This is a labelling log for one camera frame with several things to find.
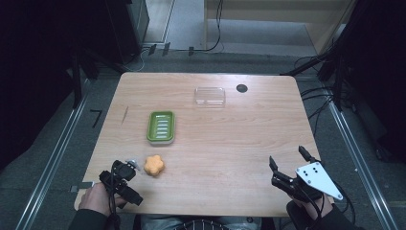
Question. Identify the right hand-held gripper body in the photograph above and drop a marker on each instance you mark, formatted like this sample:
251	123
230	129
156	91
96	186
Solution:
314	182

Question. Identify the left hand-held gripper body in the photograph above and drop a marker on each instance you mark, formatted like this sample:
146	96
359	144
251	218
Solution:
123	188

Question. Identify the orange flower-shaped soap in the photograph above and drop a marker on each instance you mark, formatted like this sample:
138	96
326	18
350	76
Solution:
154	165

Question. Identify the person's right hand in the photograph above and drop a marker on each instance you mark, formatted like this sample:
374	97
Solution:
314	206

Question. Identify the person's left hand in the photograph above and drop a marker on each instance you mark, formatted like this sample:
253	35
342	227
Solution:
94	199

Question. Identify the green soap dish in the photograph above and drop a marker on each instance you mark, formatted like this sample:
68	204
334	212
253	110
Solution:
161	127

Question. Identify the black round table grommet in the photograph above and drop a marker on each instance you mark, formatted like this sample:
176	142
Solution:
242	88

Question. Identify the person's lap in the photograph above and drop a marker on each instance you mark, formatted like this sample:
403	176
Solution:
201	223

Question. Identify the black stand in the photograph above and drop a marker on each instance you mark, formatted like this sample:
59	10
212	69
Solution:
78	73
332	70

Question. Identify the clear plastic lid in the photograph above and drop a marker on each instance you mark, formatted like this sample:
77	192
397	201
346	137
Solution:
210	96

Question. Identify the light wooden furniture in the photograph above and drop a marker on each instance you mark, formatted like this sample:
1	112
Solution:
281	22

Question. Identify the dark cabinet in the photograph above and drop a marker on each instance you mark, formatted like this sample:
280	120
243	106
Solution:
127	28

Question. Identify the metal floor rail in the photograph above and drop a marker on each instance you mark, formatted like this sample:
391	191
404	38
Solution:
52	159
357	159

